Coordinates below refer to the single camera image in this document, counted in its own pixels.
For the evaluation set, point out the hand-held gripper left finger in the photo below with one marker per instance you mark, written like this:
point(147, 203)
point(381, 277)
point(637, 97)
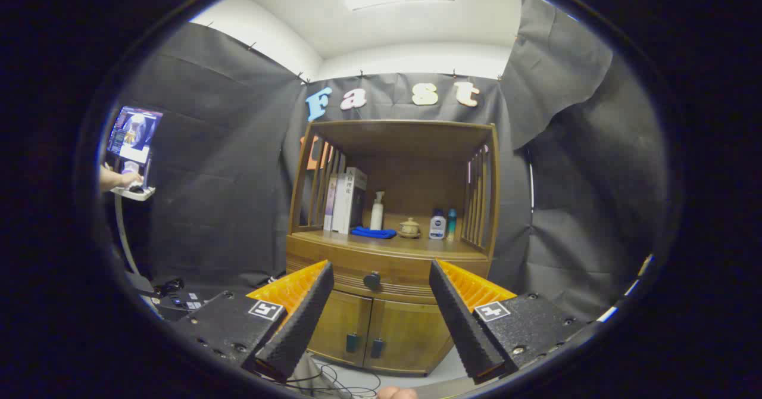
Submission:
point(303, 321)

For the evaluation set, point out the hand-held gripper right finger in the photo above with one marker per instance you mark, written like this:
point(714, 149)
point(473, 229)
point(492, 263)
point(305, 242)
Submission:
point(461, 327)

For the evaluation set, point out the wooden countertop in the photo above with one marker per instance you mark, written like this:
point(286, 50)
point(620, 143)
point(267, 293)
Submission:
point(411, 245)

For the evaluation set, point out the wooden cabinet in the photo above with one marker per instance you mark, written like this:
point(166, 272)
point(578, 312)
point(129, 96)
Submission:
point(405, 140)

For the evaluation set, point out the white bottle with blue cap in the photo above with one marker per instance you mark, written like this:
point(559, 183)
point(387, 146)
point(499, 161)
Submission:
point(437, 226)

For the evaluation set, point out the teal slim bottle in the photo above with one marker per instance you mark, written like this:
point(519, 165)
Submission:
point(452, 223)

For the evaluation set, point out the cream lidded teacup with saucer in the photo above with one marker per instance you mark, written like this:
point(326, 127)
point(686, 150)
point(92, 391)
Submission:
point(409, 228)

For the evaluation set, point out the blue folded cloth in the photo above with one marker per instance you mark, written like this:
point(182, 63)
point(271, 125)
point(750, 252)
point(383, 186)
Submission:
point(374, 232)

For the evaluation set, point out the purple book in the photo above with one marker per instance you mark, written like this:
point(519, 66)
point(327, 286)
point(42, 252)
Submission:
point(328, 205)

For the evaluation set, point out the thin white book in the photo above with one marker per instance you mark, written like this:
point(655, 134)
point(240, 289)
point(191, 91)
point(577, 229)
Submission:
point(337, 205)

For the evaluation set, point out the black power strip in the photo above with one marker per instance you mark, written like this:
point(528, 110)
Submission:
point(178, 306)

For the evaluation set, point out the white book with dark cover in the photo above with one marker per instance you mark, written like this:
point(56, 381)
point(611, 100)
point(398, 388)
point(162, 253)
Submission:
point(346, 202)

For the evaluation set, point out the white pump bottle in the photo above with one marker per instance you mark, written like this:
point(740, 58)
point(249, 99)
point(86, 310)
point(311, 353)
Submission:
point(377, 214)

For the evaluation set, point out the white monitor stand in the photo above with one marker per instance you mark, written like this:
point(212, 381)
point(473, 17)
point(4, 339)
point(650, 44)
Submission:
point(134, 195)

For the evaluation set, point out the computer monitor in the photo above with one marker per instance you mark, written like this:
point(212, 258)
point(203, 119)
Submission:
point(136, 131)

